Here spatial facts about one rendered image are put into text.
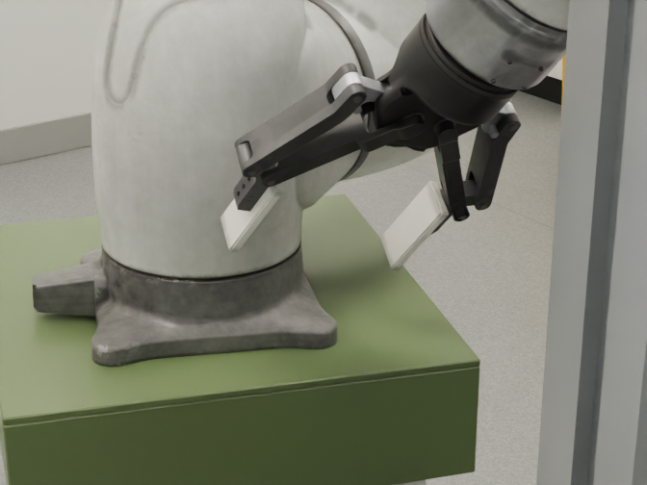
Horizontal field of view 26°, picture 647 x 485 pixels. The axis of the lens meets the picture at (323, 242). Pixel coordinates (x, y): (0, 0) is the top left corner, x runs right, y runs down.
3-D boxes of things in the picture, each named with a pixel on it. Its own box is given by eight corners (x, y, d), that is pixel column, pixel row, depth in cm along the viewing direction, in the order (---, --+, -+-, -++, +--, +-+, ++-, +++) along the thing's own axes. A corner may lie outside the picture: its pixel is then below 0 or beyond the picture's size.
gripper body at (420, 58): (443, 76, 82) (362, 173, 88) (551, 98, 87) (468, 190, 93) (406, -15, 86) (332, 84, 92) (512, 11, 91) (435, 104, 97)
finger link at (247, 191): (286, 165, 90) (245, 159, 89) (250, 212, 94) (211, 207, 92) (280, 147, 91) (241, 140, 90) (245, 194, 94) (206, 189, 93)
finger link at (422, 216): (429, 179, 100) (437, 181, 100) (378, 237, 105) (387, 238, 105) (441, 213, 98) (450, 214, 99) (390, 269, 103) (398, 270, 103)
